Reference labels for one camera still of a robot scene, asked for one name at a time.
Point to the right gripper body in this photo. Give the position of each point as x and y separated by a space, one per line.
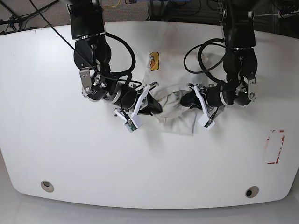
128 100

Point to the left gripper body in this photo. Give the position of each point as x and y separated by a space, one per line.
211 97

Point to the white T-shirt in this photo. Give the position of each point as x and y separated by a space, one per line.
168 70

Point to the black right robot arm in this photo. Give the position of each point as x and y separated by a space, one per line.
92 55

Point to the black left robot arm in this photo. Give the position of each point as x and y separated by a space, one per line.
234 76

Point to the red tape rectangle marking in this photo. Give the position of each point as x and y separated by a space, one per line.
274 146

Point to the white power strip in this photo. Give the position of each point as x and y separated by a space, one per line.
288 11

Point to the black tripod legs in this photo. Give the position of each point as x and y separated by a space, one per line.
19 22

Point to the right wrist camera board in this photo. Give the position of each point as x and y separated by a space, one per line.
133 123

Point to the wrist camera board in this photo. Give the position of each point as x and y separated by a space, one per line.
133 123
206 122

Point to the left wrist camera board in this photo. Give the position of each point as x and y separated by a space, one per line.
206 122

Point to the right table cable grommet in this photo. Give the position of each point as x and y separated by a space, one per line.
252 192

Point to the table cable grommet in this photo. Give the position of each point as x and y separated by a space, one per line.
47 186
252 192

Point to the left table cable grommet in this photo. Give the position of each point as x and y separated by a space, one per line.
47 186

